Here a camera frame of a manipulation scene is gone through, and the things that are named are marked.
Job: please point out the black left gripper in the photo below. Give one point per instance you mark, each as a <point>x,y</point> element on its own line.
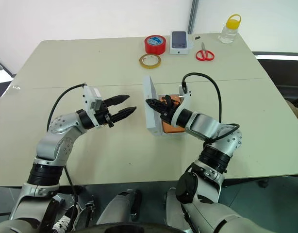
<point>104,116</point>

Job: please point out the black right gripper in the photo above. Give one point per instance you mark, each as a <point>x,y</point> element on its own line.
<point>170,114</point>

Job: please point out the white phone box lid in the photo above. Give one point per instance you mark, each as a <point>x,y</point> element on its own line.
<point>151,121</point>

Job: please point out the orange smartphone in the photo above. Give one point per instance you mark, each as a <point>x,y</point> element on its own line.
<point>169,128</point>

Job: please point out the white phone box base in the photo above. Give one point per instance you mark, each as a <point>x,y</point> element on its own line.
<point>157,133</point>

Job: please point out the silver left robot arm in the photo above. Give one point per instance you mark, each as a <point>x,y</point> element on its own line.
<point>54,143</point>

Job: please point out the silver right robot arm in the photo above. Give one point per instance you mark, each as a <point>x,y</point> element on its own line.
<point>212,128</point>

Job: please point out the boxed phone white package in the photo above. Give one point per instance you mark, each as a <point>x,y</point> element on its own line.
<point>179,40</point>

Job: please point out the clear yellowish tape roll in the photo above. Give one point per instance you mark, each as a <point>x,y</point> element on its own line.
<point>143,63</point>

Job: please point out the red tape roll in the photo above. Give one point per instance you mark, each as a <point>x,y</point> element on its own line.
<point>155,48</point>

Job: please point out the small black object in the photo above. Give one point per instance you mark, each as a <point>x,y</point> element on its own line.
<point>197,38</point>

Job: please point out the grey pillar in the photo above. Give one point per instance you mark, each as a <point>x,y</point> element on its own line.
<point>193,15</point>

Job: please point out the clear jar with yellow lid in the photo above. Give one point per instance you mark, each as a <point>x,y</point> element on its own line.
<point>228,34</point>

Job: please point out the silver left robot leg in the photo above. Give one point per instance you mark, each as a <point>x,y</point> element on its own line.
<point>117,208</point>

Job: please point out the silver robot leg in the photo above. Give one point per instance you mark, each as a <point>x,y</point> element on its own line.
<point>117,208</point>
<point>172,208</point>

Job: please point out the silver right robot leg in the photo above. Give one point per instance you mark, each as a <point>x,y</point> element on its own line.
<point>172,208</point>

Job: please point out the black caster wheel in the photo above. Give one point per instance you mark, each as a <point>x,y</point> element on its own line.
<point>263,183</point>

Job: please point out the black and white sneaker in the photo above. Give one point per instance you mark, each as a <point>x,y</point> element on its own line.
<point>62,222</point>

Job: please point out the brown trouser leg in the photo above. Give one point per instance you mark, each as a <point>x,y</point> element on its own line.
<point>297,112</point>

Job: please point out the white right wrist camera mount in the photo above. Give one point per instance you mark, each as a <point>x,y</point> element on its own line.
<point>185,99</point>

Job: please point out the grey window frame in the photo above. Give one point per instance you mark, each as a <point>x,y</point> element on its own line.
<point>1,66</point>

